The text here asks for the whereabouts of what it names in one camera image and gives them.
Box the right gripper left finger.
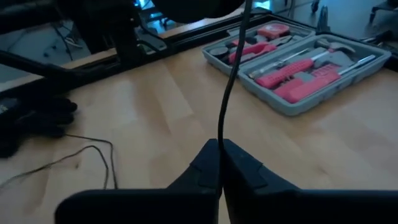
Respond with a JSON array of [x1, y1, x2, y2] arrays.
[[55, 139, 222, 224]]

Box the red tape measure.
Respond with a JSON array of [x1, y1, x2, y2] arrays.
[[257, 23, 290, 40]]

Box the long thin black cord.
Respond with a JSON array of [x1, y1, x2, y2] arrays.
[[0, 0, 253, 190]]

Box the black work glove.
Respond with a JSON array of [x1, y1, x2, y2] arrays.
[[12, 96, 78, 139]]

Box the black pointed bracket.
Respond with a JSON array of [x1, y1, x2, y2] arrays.
[[316, 5, 331, 32]]

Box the red handled hammer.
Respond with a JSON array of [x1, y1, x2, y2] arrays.
[[254, 37, 356, 90]]

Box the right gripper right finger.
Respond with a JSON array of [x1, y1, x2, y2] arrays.
[[222, 139, 398, 224]]

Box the long red handled screwdriver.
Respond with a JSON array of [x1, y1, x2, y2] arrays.
[[284, 54, 377, 105]]

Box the black tape roll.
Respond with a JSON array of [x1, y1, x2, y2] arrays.
[[208, 45, 230, 59]]

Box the red bit holder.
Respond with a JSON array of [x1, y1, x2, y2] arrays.
[[312, 63, 340, 78]]

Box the red handled pliers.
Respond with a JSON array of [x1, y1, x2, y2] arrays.
[[228, 34, 295, 65]]

